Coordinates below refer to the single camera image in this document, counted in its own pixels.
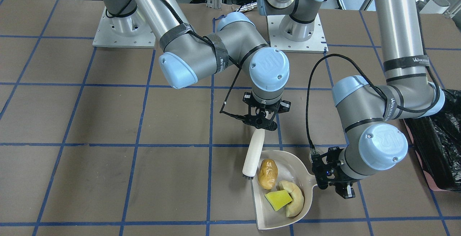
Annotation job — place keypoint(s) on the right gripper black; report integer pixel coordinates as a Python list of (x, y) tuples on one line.
[(284, 106)]

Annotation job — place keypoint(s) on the yellow sponge piece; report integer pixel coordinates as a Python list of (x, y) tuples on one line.
[(278, 199)]

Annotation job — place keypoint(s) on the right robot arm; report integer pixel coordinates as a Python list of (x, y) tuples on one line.
[(188, 57)]

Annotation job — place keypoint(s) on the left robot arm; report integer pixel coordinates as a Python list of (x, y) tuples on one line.
[(411, 91)]

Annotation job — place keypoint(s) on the bin with black bag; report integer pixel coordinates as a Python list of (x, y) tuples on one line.
[(437, 141)]

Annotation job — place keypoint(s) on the white hand brush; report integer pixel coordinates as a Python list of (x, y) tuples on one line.
[(253, 153)]

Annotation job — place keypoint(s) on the brown toy potato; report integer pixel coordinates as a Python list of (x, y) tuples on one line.
[(268, 174)]

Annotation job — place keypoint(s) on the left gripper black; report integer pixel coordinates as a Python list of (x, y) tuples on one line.
[(333, 173)]

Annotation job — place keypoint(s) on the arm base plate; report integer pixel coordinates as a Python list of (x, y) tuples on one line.
[(129, 32), (290, 36)]

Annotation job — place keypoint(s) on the pale toy croissant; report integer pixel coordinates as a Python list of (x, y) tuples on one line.
[(296, 206)]

